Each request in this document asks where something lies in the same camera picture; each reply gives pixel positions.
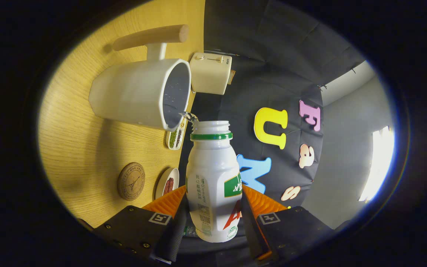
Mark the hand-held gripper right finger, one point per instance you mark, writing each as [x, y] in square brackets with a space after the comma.
[248, 230]

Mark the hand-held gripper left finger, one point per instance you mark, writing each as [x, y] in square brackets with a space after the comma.
[176, 233]

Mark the white juice bottle green collar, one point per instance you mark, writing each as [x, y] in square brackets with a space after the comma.
[209, 174]

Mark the round cork coaster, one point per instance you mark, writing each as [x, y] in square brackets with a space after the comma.
[131, 181]

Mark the brown meat slice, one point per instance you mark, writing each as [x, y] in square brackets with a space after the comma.
[169, 185]

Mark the white round plate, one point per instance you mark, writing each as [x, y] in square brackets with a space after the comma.
[161, 183]

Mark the white divided dish with beans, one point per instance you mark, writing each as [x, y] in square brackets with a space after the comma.
[174, 139]

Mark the wooden table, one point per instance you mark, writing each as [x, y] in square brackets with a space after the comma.
[80, 148]

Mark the bright ceiling light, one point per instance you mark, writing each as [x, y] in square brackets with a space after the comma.
[380, 163]

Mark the bread slice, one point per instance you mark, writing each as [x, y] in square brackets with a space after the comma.
[231, 76]

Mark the cream toaster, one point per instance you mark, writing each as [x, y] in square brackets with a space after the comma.
[209, 78]

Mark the black backdrop cloth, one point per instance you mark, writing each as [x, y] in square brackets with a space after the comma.
[265, 55]

